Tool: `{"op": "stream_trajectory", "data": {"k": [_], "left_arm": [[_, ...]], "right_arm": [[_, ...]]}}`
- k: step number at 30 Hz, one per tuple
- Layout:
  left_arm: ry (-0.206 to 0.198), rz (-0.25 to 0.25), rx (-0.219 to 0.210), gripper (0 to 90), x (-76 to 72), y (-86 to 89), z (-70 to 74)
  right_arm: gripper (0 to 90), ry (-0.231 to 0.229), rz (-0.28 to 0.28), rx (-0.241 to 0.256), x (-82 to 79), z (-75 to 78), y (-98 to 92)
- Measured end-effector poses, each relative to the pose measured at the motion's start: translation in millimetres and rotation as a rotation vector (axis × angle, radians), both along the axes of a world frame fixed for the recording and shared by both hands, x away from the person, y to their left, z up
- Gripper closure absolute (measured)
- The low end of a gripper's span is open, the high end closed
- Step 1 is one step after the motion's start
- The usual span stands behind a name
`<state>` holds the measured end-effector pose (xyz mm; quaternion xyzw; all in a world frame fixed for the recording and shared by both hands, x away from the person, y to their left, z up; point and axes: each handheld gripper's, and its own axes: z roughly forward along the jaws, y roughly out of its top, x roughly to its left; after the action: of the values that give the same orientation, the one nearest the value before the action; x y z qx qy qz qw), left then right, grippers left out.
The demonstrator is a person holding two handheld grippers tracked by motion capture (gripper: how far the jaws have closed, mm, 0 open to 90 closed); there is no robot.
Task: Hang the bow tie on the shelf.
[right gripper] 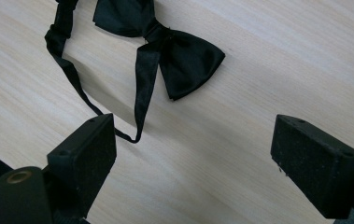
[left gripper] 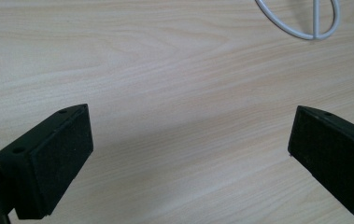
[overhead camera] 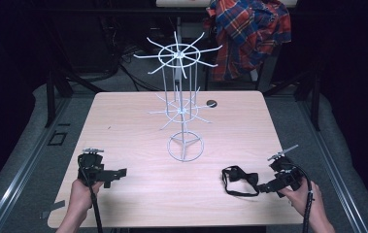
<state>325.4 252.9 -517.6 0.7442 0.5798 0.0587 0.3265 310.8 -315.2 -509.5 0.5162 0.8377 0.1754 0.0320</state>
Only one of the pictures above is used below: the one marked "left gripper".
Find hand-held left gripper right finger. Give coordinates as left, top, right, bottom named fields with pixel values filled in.
left=287, top=105, right=354, bottom=222

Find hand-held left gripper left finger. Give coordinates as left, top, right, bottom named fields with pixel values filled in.
left=0, top=103, right=94, bottom=220

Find white wire rack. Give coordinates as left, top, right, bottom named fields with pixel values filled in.
left=254, top=0, right=342, bottom=41

